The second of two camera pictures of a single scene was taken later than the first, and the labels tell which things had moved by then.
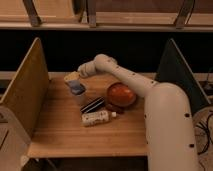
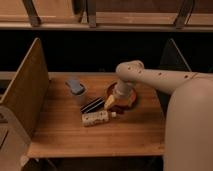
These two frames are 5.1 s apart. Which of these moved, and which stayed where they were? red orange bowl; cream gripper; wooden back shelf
Moved: cream gripper
Stayed: wooden back shelf; red orange bowl
